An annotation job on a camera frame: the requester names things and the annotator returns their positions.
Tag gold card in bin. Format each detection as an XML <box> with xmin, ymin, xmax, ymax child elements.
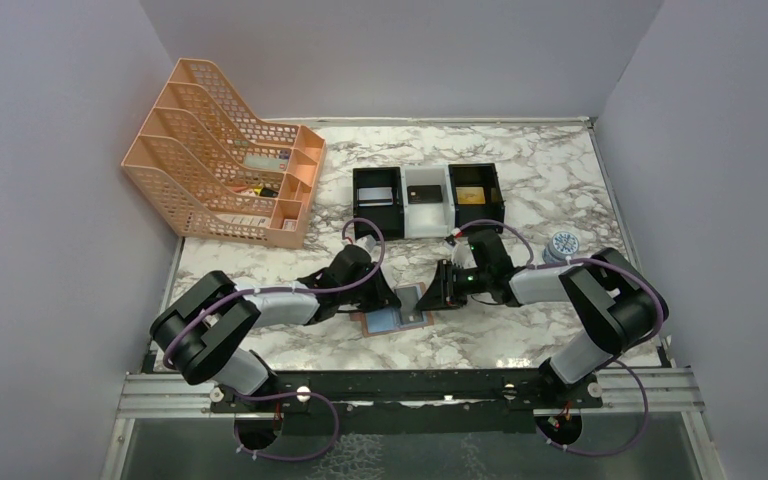
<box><xmin>455</xmin><ymin>186</ymin><xmax>486</xmax><ymax>205</ymax></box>

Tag dark blue VIP card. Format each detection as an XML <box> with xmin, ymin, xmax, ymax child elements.
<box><xmin>395</xmin><ymin>284</ymin><xmax>426</xmax><ymax>328</ymax></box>

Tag small blue white jar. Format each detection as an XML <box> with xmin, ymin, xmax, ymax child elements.
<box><xmin>542</xmin><ymin>231</ymin><xmax>580</xmax><ymax>264</ymax></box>

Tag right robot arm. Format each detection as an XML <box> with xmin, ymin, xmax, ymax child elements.
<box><xmin>416</xmin><ymin>230</ymin><xmax>669</xmax><ymax>407</ymax></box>

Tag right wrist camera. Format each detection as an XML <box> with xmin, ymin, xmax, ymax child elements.
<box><xmin>444</xmin><ymin>229</ymin><xmax>473</xmax><ymax>267</ymax></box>

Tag silver card in bin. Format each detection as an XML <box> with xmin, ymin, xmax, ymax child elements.
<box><xmin>356</xmin><ymin>187</ymin><xmax>394</xmax><ymax>207</ymax></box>

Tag tan leather card holder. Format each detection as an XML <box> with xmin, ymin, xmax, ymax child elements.
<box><xmin>349</xmin><ymin>283</ymin><xmax>434</xmax><ymax>337</ymax></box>

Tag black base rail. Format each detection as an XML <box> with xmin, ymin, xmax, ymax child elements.
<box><xmin>118</xmin><ymin>367</ymin><xmax>703</xmax><ymax>439</ymax></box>

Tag right black bin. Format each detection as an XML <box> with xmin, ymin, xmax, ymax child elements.
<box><xmin>448</xmin><ymin>163</ymin><xmax>505</xmax><ymax>233</ymax></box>

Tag white middle bin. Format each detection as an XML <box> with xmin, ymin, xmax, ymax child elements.
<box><xmin>401</xmin><ymin>165</ymin><xmax>455</xmax><ymax>239</ymax></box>

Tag orange plastic file organizer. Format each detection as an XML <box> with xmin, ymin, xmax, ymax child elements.
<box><xmin>121</xmin><ymin>58</ymin><xmax>327</xmax><ymax>249</ymax></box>

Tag left black bin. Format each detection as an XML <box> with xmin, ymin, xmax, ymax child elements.
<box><xmin>352</xmin><ymin>167</ymin><xmax>405</xmax><ymax>240</ymax></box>

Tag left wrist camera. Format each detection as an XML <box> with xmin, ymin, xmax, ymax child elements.
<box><xmin>354</xmin><ymin>235</ymin><xmax>382</xmax><ymax>260</ymax></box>

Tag black bin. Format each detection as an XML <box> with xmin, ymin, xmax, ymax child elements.
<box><xmin>448</xmin><ymin>163</ymin><xmax>505</xmax><ymax>233</ymax></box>
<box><xmin>352</xmin><ymin>167</ymin><xmax>405</xmax><ymax>240</ymax></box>

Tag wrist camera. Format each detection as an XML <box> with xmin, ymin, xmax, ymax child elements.
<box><xmin>354</xmin><ymin>235</ymin><xmax>382</xmax><ymax>260</ymax></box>
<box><xmin>444</xmin><ymin>229</ymin><xmax>473</xmax><ymax>267</ymax></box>

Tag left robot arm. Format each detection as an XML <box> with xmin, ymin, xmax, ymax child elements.
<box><xmin>149</xmin><ymin>245</ymin><xmax>401</xmax><ymax>411</ymax></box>

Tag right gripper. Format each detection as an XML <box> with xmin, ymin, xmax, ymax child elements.
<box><xmin>416</xmin><ymin>258</ymin><xmax>491</xmax><ymax>311</ymax></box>

